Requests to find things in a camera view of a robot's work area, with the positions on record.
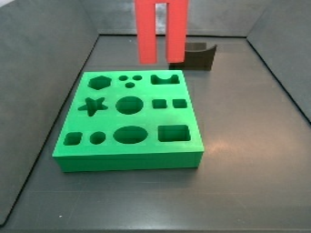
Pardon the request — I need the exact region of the red double-square peg object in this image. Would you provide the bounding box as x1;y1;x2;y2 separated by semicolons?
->
133;0;188;64

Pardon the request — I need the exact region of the green shape-sorter block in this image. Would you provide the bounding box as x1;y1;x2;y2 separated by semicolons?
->
52;70;204;172

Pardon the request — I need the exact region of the black curved holder block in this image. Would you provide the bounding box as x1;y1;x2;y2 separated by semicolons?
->
169;42;217;71

